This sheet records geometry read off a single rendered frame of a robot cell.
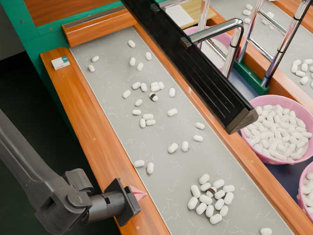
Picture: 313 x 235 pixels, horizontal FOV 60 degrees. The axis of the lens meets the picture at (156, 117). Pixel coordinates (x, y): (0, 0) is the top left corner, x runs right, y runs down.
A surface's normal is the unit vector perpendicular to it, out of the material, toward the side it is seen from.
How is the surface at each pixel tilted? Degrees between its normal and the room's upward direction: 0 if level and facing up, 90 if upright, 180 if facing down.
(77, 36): 90
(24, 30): 90
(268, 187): 0
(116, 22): 90
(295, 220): 0
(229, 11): 0
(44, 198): 37
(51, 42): 90
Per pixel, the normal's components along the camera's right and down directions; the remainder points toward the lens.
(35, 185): -0.31, -0.01
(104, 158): 0.00, -0.55
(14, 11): 0.49, 0.73
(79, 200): 0.65, -0.73
